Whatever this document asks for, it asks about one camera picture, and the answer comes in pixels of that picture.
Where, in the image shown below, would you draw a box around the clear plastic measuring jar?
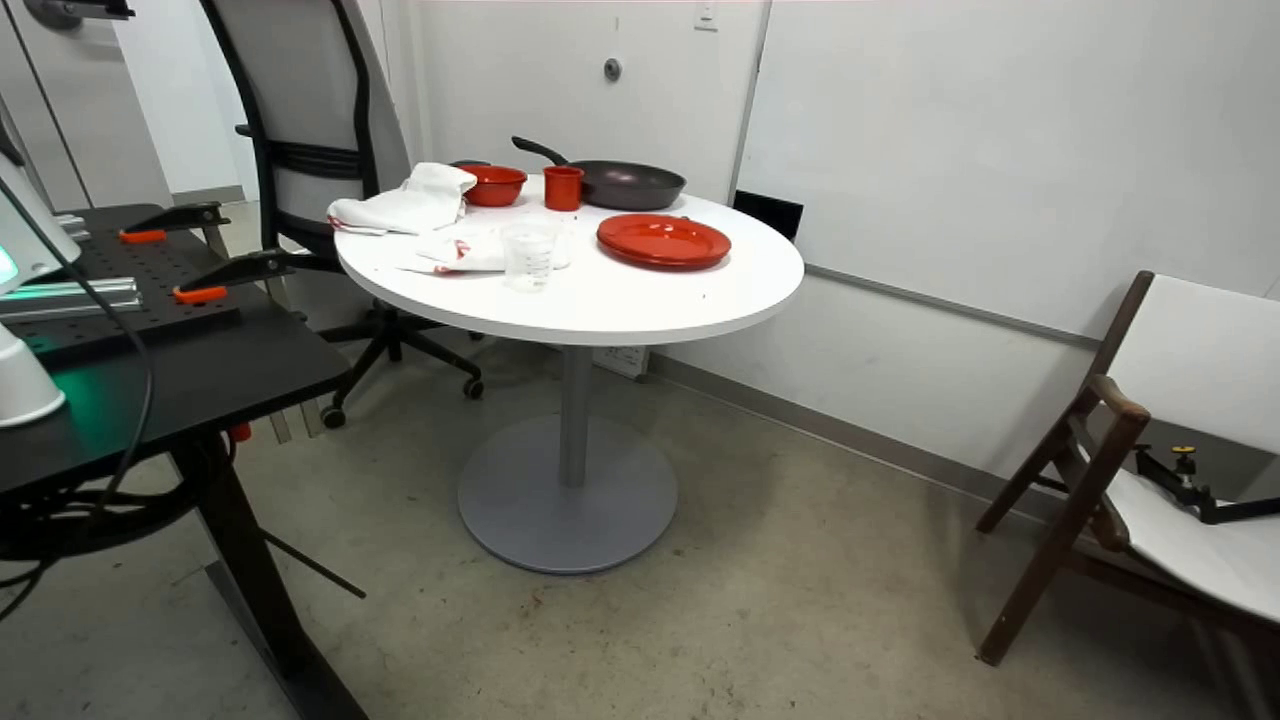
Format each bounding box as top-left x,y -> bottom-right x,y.
505,222 -> 555,289

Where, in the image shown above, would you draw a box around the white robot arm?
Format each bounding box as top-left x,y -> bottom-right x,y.
0,144 -> 81,426

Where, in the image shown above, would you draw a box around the red plate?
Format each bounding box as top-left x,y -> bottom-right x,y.
595,214 -> 733,273

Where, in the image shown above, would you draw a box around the white round table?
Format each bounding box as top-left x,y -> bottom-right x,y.
336,183 -> 802,574

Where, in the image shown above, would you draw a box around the dark frying pan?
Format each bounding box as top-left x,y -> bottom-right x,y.
515,134 -> 685,211

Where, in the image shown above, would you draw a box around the red cup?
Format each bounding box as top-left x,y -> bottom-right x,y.
543,163 -> 585,211

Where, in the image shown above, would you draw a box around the red bowl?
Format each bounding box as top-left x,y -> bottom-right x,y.
465,159 -> 523,207

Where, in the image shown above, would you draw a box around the white towel red stripes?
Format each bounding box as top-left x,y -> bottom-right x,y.
328,159 -> 505,277

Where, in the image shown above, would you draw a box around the orange black clamp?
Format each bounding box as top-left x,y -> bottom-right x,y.
170,254 -> 285,308
116,204 -> 229,249

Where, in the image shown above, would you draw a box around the black office chair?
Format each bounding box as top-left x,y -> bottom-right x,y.
197,0 -> 486,433

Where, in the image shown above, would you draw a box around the black robot desk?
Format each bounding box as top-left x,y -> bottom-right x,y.
0,195 -> 370,720

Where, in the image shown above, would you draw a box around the wooden folding chair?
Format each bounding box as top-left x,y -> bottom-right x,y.
974,273 -> 1280,720

